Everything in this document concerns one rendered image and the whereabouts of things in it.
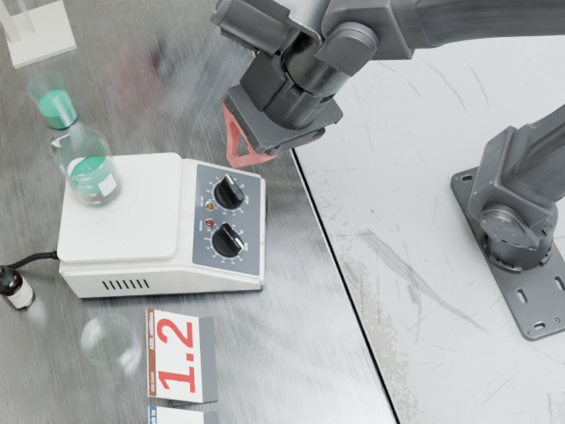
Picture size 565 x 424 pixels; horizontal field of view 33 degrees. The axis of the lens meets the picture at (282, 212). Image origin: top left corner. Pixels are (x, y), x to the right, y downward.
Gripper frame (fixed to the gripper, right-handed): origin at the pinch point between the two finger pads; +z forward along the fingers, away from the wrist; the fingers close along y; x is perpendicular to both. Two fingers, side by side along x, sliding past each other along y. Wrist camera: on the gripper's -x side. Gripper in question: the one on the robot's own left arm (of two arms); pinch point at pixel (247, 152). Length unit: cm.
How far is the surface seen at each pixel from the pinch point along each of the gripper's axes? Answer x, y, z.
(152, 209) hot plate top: -0.5, 8.3, 7.3
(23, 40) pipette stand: -32.5, 1.8, 24.5
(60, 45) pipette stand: -29.2, -0.9, 22.1
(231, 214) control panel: 3.1, 0.7, 7.2
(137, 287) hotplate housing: 4.6, 11.0, 13.3
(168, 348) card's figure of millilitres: 11.8, 12.2, 11.9
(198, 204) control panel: 0.8, 3.4, 7.2
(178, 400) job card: 16.6, 13.3, 13.5
